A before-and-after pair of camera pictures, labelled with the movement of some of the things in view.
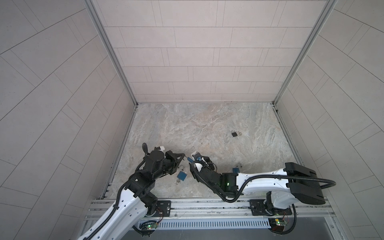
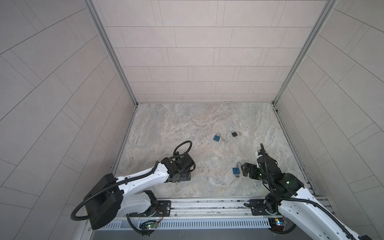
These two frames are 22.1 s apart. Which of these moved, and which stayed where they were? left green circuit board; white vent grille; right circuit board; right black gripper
Moved: right black gripper
Stayed: left green circuit board; right circuit board; white vent grille
